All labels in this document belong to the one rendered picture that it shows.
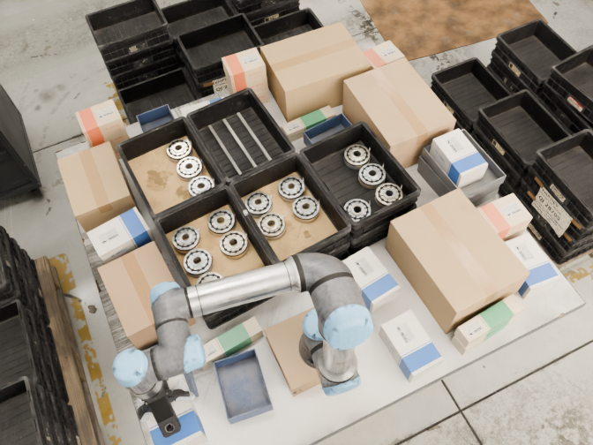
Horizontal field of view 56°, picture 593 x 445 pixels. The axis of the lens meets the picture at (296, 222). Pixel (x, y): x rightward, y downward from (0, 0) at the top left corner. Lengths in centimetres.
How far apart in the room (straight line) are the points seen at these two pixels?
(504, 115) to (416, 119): 91
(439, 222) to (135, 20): 225
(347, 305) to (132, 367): 49
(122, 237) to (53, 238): 126
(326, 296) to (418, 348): 71
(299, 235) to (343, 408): 63
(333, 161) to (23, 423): 154
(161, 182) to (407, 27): 238
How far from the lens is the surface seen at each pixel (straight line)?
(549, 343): 299
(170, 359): 130
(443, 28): 418
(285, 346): 196
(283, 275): 136
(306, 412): 198
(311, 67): 253
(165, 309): 134
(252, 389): 201
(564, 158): 293
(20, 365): 267
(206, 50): 329
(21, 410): 248
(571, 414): 292
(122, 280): 209
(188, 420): 157
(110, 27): 359
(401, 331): 199
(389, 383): 202
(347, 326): 130
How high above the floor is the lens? 264
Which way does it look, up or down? 59 degrees down
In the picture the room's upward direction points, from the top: 4 degrees counter-clockwise
